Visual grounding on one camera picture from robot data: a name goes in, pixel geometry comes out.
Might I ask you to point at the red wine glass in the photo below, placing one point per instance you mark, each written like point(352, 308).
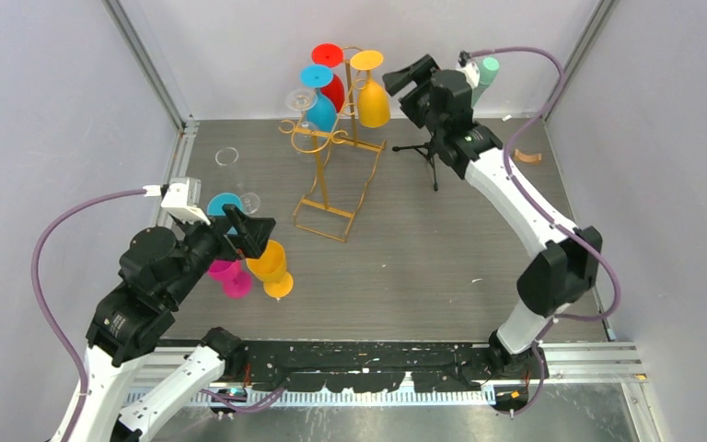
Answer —
point(331, 55)

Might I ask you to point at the blue wine glass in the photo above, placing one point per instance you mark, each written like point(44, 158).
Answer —
point(323, 114)
point(216, 207)

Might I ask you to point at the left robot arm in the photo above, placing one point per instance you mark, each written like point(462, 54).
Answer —
point(158, 271)

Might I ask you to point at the gold wire glass rack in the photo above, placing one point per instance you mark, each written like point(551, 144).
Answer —
point(344, 164)

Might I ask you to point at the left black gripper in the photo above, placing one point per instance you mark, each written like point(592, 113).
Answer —
point(252, 232)

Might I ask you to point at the wooden arch block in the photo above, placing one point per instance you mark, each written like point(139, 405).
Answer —
point(528, 158)

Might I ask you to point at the pink wine glass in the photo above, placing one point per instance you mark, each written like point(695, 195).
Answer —
point(235, 282)

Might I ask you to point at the black tripod stand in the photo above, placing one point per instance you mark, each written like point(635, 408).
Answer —
point(423, 152)

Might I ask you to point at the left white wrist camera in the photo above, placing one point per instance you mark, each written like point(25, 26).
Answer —
point(179, 198)

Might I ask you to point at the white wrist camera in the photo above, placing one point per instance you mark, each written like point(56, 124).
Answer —
point(179, 198)
point(468, 66)

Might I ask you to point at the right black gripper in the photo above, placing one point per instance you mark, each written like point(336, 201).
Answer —
point(418, 72)

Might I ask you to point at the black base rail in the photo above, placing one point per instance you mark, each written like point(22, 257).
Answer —
point(371, 366)

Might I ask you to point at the mint green microphone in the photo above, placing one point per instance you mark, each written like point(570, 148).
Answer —
point(488, 68)

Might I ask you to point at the clear wine glass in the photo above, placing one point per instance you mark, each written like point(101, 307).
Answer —
point(230, 162)
point(301, 100)

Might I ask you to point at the yellow wine glass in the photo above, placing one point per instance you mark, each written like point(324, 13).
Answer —
point(271, 270)
point(372, 101)

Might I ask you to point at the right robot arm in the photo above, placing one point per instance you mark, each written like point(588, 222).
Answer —
point(563, 266)

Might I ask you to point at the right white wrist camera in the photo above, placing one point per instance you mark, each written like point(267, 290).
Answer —
point(468, 66)

